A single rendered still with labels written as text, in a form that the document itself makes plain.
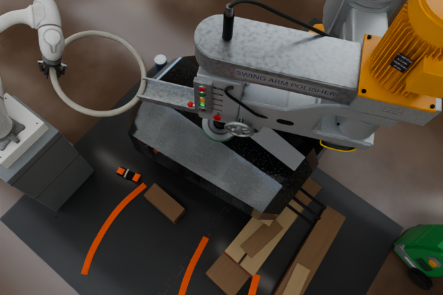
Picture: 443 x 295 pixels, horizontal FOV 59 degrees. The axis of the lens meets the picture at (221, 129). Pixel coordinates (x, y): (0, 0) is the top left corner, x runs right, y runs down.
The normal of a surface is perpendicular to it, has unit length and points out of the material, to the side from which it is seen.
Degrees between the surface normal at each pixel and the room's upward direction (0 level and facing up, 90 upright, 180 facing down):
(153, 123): 45
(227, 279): 0
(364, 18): 0
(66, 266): 0
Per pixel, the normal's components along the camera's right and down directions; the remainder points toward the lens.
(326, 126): 0.04, -0.40
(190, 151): -0.40, 0.23
